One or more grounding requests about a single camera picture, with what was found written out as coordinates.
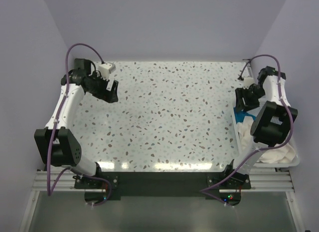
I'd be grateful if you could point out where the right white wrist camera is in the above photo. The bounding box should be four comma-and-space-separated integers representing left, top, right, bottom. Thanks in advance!
243, 77, 255, 89

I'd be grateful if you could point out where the white t shirt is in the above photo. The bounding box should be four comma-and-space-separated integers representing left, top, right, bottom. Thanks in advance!
237, 117, 297, 164

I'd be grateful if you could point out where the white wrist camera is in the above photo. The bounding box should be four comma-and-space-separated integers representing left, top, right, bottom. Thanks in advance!
98, 63, 116, 77
243, 77, 255, 89

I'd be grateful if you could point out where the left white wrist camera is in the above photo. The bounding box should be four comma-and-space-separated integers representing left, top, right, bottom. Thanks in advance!
98, 63, 116, 77

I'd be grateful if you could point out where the aluminium rail frame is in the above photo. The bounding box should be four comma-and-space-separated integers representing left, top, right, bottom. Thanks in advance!
18, 167, 307, 232

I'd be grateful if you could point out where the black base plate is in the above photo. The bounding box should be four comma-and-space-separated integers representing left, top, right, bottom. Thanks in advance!
73, 172, 251, 206

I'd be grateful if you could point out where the blue polo t shirt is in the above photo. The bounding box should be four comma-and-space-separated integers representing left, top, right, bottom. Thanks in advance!
234, 110, 256, 123

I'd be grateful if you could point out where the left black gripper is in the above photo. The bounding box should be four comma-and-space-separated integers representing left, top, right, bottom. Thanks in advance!
87, 71, 118, 103

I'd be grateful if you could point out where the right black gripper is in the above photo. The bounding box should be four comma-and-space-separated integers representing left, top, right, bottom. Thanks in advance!
235, 84, 266, 113

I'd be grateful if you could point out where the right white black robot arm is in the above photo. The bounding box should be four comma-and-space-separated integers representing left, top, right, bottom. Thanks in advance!
222, 66, 298, 189

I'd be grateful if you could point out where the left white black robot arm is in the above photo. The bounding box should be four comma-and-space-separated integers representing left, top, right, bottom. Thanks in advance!
34, 58, 119, 188

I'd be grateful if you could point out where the white plastic basket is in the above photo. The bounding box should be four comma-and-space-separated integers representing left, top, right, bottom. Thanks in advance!
231, 106, 301, 168

